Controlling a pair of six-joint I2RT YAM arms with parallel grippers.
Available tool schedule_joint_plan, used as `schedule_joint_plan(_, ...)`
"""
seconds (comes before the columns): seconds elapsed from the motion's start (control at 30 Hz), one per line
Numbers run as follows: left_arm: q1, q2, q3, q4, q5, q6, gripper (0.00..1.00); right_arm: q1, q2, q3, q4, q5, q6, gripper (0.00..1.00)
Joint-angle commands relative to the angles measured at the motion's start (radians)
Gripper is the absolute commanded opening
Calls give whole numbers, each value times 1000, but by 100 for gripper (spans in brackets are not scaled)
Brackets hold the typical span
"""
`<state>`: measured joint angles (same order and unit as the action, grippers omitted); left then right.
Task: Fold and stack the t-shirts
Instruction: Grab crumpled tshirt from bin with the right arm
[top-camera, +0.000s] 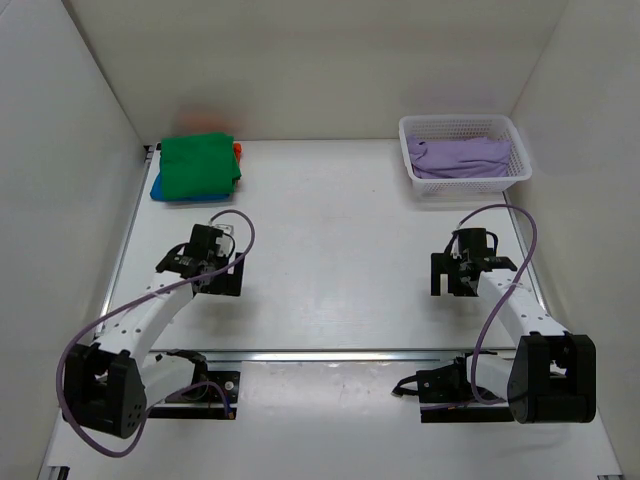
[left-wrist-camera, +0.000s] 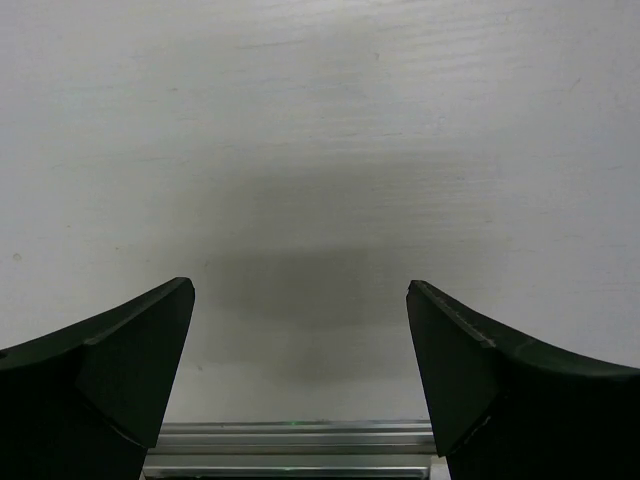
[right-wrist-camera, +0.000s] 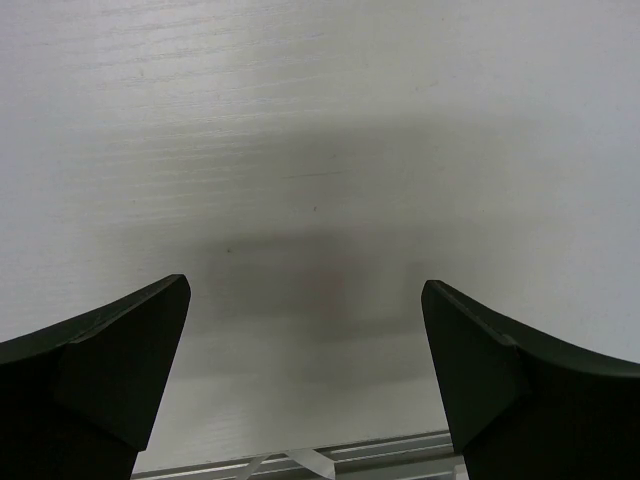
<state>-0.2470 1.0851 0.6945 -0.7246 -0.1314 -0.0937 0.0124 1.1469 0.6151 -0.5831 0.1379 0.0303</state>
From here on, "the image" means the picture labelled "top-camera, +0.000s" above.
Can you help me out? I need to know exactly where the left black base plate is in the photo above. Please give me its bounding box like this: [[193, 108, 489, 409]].
[[149, 360, 241, 421]]

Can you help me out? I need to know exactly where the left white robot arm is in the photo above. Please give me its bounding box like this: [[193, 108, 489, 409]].
[[61, 224, 244, 439]]

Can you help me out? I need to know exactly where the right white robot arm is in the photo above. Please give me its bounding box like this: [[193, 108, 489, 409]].
[[392, 228, 596, 424]]

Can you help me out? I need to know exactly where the purple t shirt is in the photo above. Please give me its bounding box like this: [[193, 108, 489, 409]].
[[406, 136, 512, 179]]

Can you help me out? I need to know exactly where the green folded t shirt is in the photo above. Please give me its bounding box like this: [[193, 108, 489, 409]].
[[158, 132, 242, 198]]

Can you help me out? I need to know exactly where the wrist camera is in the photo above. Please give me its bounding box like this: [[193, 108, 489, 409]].
[[213, 224, 236, 257], [445, 230, 464, 259]]

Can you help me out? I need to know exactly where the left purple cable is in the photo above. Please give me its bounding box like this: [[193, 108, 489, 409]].
[[57, 209, 257, 458]]

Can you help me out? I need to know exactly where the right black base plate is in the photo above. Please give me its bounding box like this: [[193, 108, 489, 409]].
[[391, 357, 514, 424]]

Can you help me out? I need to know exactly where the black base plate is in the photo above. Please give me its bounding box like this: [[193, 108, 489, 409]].
[[391, 357, 514, 424], [149, 360, 241, 421]]

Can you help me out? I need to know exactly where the white plastic basket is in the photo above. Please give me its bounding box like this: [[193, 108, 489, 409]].
[[399, 114, 532, 196]]

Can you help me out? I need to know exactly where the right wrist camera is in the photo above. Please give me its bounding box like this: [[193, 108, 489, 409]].
[[445, 230, 464, 259]]

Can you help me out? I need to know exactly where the orange folded t shirt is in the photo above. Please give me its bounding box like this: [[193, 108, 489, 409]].
[[233, 143, 242, 162]]

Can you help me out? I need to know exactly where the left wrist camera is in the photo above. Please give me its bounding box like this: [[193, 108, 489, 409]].
[[213, 224, 236, 257]]

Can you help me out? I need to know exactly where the blue folded t shirt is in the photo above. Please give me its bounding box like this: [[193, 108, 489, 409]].
[[150, 174, 230, 203]]

